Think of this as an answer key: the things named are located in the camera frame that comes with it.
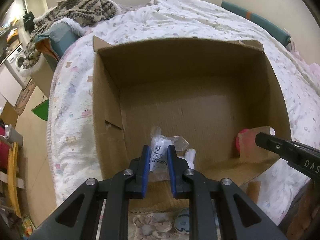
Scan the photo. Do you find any clear labelled plastic bag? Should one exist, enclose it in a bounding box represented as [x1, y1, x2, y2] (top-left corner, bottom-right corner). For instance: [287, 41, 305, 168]
[150, 126, 189, 172]

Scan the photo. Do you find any brown door mat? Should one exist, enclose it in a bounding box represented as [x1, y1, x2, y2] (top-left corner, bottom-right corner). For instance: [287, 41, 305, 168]
[14, 79, 36, 115]

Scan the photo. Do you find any white washing machine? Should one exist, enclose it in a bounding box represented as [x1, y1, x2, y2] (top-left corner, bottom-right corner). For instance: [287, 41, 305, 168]
[5, 45, 27, 86]

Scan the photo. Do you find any white patterned bed quilt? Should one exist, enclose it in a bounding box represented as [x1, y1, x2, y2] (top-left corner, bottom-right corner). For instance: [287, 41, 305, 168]
[47, 0, 319, 204]

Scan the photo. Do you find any teal headboard bumper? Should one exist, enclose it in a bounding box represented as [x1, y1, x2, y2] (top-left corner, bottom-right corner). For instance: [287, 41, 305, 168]
[221, 1, 291, 47]

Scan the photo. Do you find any white cloth sock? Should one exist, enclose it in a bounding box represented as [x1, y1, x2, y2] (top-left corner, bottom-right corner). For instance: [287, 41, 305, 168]
[178, 148, 196, 170]

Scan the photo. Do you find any brown cardboard box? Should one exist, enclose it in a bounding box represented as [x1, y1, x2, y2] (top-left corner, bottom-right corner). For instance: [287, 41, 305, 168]
[92, 35, 293, 213]

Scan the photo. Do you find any beige lace scrunchie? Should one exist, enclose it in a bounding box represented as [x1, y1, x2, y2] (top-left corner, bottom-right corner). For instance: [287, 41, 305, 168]
[133, 214, 175, 239]

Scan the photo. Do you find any grey trash bin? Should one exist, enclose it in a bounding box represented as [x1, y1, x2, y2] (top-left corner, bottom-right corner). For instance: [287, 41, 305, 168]
[4, 125, 23, 149]

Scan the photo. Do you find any teal cushion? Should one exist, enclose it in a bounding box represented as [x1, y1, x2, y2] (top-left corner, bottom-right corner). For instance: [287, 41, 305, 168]
[35, 22, 80, 68]

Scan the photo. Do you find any yellow wooden chair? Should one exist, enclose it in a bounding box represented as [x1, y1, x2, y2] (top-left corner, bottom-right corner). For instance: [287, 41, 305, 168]
[7, 142, 22, 218]

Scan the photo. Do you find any brown patterned knit blanket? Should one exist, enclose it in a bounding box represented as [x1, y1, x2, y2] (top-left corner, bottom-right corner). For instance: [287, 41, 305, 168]
[21, 0, 121, 76]

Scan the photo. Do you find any person's right hand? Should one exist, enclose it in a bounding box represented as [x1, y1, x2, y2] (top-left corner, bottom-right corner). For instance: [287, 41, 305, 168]
[286, 180, 319, 239]

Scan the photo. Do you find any light blue plush toy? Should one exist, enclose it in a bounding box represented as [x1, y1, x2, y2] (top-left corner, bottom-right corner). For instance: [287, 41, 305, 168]
[174, 208, 190, 235]

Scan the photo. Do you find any green dustpan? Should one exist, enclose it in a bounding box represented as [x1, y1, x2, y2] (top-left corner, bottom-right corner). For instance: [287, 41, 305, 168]
[31, 99, 49, 121]

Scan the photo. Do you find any brown cardboard tube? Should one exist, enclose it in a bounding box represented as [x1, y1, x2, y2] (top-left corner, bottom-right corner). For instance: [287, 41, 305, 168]
[239, 126, 272, 163]

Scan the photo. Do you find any beige armchair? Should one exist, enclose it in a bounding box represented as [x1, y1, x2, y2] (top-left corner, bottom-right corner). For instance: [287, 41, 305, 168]
[30, 54, 57, 98]

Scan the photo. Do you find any pink rubber duck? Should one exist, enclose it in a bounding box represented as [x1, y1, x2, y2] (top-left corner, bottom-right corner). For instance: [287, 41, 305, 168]
[235, 129, 249, 156]

